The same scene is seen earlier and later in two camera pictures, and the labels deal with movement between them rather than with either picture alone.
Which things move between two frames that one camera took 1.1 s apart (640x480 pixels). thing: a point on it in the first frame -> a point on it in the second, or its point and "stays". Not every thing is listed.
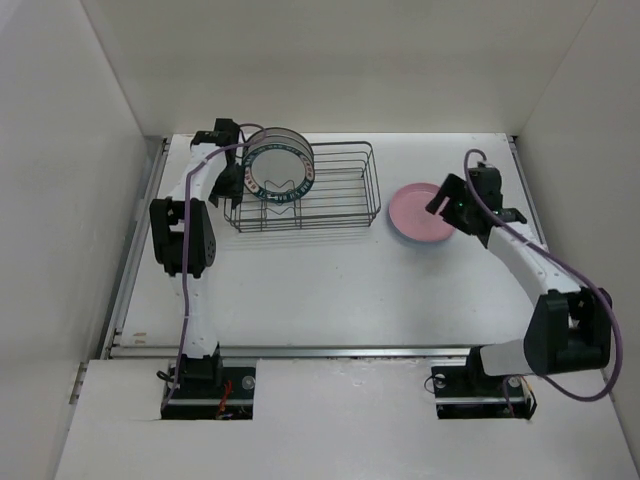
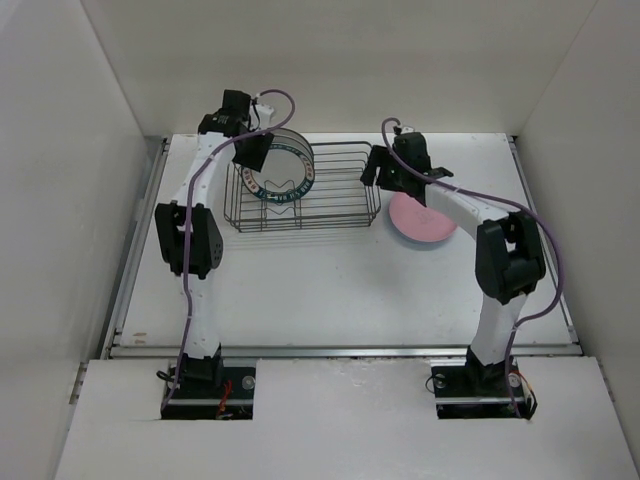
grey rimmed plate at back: x=282 y=136 stays
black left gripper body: x=228 y=184 -> x=251 y=154
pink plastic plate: x=410 y=216 stays
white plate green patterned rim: x=278 y=173 stays
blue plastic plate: x=420 y=242 stays
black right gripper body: x=456 y=211 -> x=391 y=172
